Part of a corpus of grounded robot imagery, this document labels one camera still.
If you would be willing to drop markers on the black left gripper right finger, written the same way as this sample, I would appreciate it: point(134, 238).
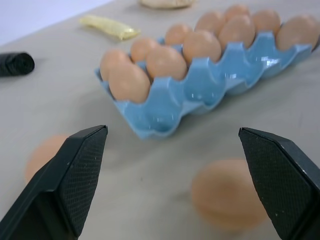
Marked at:
point(280, 175)

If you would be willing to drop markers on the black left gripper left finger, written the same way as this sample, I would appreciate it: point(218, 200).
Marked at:
point(75, 175)

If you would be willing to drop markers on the blue plastic egg tray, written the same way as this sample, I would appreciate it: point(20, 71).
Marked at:
point(200, 82)

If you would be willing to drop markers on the brown egg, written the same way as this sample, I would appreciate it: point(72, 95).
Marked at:
point(225, 193)
point(128, 80)
point(208, 22)
point(42, 155)
point(111, 63)
point(142, 48)
point(166, 62)
point(236, 10)
point(202, 46)
point(237, 31)
point(267, 21)
point(177, 33)
point(295, 32)

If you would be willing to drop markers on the black cylindrical roll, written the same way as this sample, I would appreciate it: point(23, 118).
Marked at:
point(16, 63)

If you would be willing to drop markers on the beige woven object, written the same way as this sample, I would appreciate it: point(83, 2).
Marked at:
point(167, 3)

